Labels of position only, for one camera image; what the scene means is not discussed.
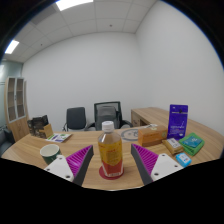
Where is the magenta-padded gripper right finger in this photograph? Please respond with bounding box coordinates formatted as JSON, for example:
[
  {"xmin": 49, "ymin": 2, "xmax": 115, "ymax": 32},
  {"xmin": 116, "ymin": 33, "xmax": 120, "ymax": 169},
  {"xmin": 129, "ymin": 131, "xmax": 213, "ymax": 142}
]
[{"xmin": 129, "ymin": 143, "xmax": 184, "ymax": 186}]

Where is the brown cardboard box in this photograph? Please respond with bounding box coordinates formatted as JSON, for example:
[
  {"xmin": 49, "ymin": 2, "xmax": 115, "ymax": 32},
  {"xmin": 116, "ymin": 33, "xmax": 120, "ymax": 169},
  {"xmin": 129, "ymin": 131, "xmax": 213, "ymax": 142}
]
[{"xmin": 137, "ymin": 124, "xmax": 169, "ymax": 148}]

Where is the colourful printed brochure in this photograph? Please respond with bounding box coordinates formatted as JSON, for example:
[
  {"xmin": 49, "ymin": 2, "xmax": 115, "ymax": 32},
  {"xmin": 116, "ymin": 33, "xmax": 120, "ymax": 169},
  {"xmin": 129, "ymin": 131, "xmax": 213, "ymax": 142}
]
[{"xmin": 45, "ymin": 132, "xmax": 73, "ymax": 144}]

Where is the white and green mug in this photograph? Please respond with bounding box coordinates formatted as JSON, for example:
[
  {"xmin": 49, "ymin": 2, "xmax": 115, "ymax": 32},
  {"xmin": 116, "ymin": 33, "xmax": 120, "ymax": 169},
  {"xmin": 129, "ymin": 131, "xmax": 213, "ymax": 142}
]
[{"xmin": 39, "ymin": 143, "xmax": 63, "ymax": 166}]

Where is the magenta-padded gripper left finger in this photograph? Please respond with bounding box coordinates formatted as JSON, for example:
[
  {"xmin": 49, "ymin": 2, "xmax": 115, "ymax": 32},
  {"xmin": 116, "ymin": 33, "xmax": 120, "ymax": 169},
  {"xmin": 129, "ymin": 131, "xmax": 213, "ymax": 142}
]
[{"xmin": 43, "ymin": 144, "xmax": 95, "ymax": 187}]

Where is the small ceiling light panel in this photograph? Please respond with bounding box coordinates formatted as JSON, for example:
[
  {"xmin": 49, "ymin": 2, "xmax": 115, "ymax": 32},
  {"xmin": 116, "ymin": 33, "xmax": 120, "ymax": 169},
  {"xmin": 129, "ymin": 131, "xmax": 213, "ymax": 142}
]
[{"xmin": 4, "ymin": 39, "xmax": 20, "ymax": 55}]

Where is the large ceiling light panel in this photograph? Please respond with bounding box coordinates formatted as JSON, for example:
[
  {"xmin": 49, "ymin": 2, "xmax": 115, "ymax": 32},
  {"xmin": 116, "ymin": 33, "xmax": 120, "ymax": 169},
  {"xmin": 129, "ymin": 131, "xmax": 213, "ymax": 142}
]
[{"xmin": 54, "ymin": 0, "xmax": 95, "ymax": 12}]

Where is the drink bottle with white cap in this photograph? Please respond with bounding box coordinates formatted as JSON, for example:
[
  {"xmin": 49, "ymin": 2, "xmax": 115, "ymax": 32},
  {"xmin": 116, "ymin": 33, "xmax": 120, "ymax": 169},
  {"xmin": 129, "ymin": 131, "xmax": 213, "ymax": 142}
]
[{"xmin": 97, "ymin": 120, "xmax": 125, "ymax": 179}]

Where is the wooden shelf cabinet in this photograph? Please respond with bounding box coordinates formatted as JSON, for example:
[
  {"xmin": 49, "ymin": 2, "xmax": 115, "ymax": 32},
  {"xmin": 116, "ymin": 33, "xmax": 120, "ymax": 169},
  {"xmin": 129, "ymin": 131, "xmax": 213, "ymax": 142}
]
[{"xmin": 4, "ymin": 76, "xmax": 31, "ymax": 134}]

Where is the dark grey office chair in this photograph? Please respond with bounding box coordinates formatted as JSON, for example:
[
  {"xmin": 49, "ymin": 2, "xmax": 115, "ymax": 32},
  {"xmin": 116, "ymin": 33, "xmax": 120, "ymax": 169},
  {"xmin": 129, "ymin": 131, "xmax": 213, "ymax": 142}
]
[{"xmin": 62, "ymin": 106, "xmax": 88, "ymax": 132}]

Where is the black mesh office chair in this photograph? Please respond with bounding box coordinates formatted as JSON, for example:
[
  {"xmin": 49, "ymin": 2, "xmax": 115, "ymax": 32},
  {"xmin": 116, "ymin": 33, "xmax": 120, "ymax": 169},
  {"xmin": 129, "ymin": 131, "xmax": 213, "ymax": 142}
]
[{"xmin": 84, "ymin": 101, "xmax": 134, "ymax": 131}]

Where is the small blue packet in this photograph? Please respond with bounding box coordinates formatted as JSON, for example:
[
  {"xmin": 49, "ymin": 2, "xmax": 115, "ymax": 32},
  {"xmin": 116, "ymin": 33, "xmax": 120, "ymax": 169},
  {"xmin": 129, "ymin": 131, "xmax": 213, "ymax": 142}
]
[{"xmin": 175, "ymin": 152, "xmax": 193, "ymax": 168}]

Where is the purple standing box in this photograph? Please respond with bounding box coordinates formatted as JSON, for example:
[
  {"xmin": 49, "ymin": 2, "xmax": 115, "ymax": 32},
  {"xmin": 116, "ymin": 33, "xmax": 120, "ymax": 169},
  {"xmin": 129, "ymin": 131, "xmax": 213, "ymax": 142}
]
[{"xmin": 166, "ymin": 104, "xmax": 189, "ymax": 140}]

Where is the flat round red coaster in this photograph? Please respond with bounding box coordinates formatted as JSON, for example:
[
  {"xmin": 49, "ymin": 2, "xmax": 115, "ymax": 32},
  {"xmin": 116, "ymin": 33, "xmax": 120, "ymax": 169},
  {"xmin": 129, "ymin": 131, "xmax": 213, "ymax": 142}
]
[{"xmin": 98, "ymin": 165, "xmax": 125, "ymax": 181}]

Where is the white printed paper sheet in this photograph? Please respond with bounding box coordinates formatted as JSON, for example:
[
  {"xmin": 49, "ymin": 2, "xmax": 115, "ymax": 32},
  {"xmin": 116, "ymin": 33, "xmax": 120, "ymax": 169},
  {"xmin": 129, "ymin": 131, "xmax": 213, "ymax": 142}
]
[{"xmin": 120, "ymin": 125, "xmax": 158, "ymax": 143}]

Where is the grey ceiling vent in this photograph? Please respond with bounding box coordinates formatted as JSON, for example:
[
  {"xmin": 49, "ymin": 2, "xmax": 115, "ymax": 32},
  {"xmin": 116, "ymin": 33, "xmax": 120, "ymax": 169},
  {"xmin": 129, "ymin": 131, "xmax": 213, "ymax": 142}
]
[{"xmin": 29, "ymin": 3, "xmax": 58, "ymax": 26}]

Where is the small dark printed box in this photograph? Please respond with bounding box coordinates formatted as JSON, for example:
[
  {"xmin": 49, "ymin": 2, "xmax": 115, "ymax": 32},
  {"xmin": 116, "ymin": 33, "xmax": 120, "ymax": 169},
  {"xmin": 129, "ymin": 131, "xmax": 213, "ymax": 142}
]
[{"xmin": 27, "ymin": 117, "xmax": 38, "ymax": 136}]

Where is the small tan labelled box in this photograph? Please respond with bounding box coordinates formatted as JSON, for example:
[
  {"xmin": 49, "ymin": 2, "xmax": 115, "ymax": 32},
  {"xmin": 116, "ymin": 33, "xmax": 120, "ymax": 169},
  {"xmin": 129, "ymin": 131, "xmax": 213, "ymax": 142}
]
[{"xmin": 161, "ymin": 137, "xmax": 185, "ymax": 155}]

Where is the green packet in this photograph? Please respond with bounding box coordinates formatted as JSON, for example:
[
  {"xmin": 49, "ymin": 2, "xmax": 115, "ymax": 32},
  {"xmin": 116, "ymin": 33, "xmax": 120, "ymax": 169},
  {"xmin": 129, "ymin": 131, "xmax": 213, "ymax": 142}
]
[{"xmin": 178, "ymin": 132, "xmax": 206, "ymax": 157}]

